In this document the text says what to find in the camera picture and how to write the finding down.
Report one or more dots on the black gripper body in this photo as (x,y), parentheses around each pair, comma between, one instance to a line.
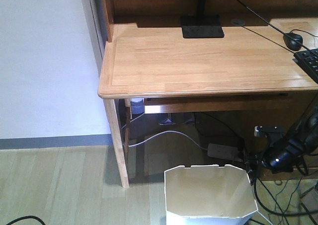
(283,153)

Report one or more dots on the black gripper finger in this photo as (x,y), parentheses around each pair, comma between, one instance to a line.
(254,159)
(252,176)

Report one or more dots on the white plastic trash bin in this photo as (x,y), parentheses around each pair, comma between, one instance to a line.
(208,195)

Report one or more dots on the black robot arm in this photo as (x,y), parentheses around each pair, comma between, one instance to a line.
(306,129)

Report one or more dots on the white power strip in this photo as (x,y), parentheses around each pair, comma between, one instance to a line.
(223,152)

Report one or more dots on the black keyboard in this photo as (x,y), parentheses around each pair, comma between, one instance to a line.
(308,62)

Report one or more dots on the black computer mouse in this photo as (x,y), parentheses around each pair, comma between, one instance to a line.
(293,41)

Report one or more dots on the grey cylinder under desk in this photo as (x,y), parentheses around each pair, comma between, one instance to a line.
(137,105)

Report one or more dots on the wooden desk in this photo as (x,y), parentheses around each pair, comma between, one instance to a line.
(248,70)

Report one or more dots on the grey desk cable grommet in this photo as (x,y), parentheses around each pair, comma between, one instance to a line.
(238,22)

